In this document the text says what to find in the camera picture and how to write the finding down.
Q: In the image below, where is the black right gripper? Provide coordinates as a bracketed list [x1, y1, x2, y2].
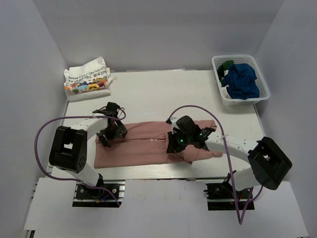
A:
[167, 128, 192, 154]

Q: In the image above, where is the pink printed t shirt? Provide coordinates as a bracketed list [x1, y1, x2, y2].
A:
[94, 121, 223, 169]

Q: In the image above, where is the white and green t shirt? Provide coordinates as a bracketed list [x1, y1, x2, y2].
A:
[217, 60, 234, 87]

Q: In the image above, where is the blue t shirt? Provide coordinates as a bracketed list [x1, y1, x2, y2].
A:
[223, 63, 260, 100]

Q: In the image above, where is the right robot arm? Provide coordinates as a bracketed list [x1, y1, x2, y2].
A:
[166, 116, 293, 198]

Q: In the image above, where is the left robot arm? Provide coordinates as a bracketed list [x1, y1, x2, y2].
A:
[49, 102, 127, 198]

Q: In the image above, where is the folded white printed t shirt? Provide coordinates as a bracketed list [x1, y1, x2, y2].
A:
[64, 57, 115, 102]

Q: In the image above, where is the white plastic basket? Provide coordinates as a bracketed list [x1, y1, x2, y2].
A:
[211, 55, 270, 107]

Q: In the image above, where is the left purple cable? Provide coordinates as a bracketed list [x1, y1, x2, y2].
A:
[35, 107, 127, 208]

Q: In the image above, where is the purple cable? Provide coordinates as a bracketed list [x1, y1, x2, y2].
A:
[35, 107, 127, 208]
[166, 105, 264, 225]

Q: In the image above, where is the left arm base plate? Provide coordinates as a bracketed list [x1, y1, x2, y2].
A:
[72, 180, 125, 208]

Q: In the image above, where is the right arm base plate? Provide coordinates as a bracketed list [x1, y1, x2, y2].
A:
[204, 183, 251, 211]

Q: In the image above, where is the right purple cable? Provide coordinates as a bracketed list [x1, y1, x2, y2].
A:
[166, 105, 264, 225]

